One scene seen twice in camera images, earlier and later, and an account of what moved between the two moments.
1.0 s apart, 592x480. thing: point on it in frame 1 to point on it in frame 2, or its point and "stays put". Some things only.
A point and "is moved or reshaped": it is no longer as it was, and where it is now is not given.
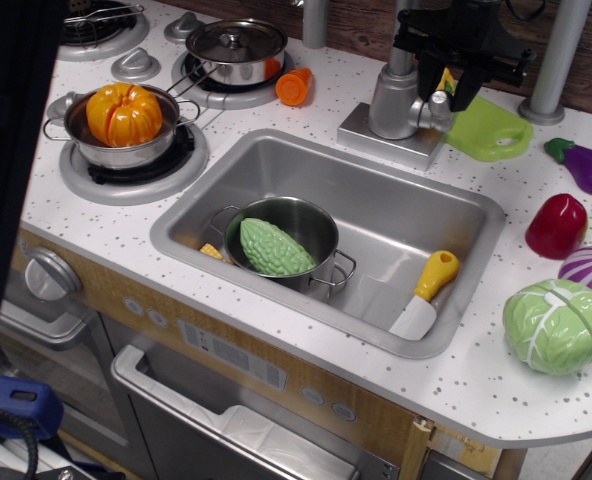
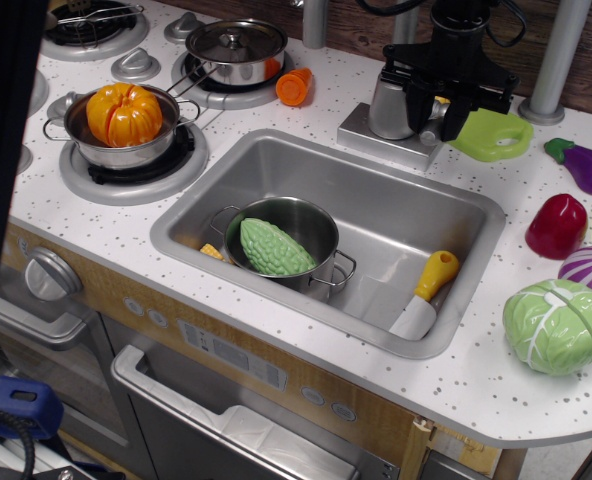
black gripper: (474, 32) to (452, 73)
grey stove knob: (137, 65) stays put
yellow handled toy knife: (418, 316) stays put
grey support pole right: (544, 107) stays put
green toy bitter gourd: (271, 250) stays put
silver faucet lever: (435, 113) is moved or reshaped
